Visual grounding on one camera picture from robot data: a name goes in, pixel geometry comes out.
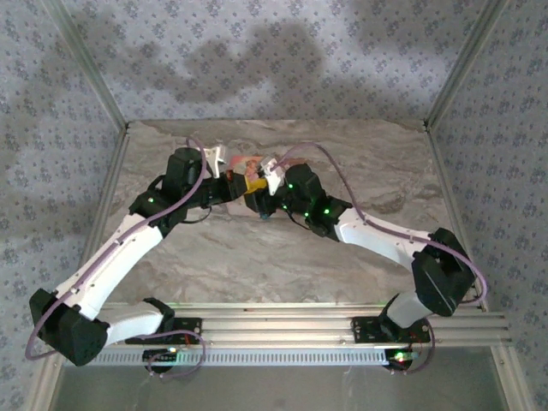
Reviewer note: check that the pink picture card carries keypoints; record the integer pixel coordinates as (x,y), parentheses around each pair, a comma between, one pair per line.
(244,164)

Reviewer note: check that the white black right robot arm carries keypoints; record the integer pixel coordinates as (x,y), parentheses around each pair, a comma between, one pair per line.
(377,240)

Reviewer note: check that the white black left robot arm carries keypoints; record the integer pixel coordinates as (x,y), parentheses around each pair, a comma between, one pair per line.
(107,265)

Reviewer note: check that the aluminium extrusion beam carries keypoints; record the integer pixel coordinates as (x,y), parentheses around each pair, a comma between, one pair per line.
(278,325)

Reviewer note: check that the controller board with green light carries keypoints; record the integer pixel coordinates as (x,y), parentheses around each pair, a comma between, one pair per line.
(160,356)
(402,357)

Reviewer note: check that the aluminium table side rail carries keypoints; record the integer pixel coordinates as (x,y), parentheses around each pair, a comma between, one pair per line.
(114,171)
(443,171)

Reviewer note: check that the aluminium frame post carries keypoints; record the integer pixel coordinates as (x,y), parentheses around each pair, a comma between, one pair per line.
(85,60)
(466,60)

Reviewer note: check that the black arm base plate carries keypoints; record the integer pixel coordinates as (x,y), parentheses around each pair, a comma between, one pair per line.
(364,329)
(188,327)

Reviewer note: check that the aluminium frame leg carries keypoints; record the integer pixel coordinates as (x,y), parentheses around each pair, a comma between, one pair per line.
(43,385)
(511,381)

